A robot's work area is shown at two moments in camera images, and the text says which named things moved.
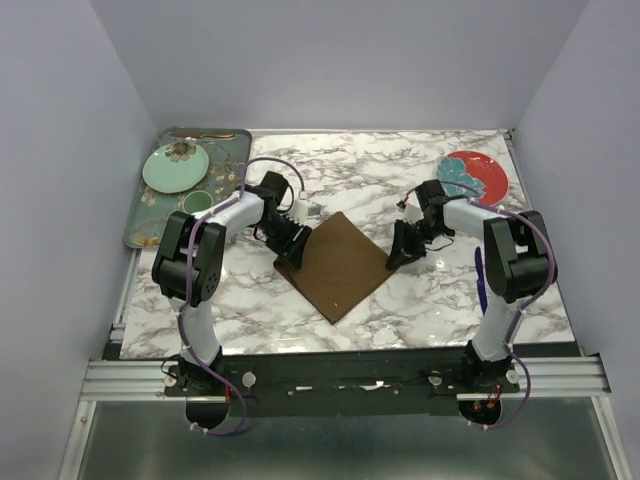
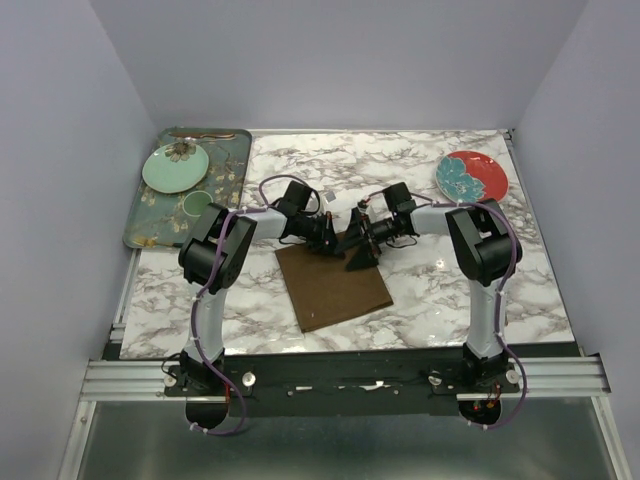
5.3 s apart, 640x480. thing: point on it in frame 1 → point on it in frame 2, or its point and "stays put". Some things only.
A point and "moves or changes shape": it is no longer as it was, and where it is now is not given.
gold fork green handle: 148,242 stays put
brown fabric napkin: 341,264 moves or changes shape
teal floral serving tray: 227,152 stays put
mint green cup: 197,200 stays put
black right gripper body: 412,237 → 382,230
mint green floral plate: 175,167 stays put
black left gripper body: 280,232 → 317,227
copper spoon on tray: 203,134 stays put
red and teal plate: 476,173 stays put
